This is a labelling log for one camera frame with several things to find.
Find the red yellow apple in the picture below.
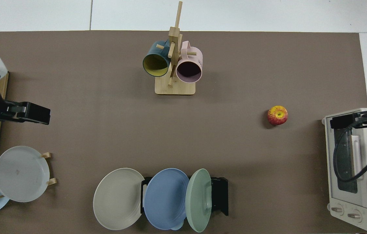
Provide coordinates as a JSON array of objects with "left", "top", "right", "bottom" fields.
[{"left": 267, "top": 105, "right": 288, "bottom": 126}]

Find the wooden plate rack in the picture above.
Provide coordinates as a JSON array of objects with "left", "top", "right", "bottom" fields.
[{"left": 0, "top": 152, "right": 57, "bottom": 199}]

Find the pale grey plate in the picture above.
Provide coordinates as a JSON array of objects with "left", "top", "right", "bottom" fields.
[{"left": 0, "top": 146, "right": 50, "bottom": 202}]

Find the beige plate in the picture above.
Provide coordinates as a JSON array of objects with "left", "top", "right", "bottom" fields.
[{"left": 93, "top": 168, "right": 145, "bottom": 230}]

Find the black dish rack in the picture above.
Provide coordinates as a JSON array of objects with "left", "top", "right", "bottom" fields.
[{"left": 140, "top": 176, "right": 229, "bottom": 216}]

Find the green plate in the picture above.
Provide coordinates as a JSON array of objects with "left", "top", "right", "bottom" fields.
[{"left": 185, "top": 168, "right": 212, "bottom": 233}]

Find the brown tablecloth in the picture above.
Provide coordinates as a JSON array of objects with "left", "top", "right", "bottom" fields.
[{"left": 0, "top": 31, "right": 367, "bottom": 234}]

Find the dark teal cup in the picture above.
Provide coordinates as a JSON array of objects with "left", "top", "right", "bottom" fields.
[{"left": 142, "top": 40, "right": 171, "bottom": 77}]

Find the wooden cup stand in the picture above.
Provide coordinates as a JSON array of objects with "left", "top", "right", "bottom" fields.
[{"left": 155, "top": 1, "right": 196, "bottom": 96}]

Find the pink cup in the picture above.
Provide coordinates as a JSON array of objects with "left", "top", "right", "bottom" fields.
[{"left": 176, "top": 41, "right": 203, "bottom": 83}]

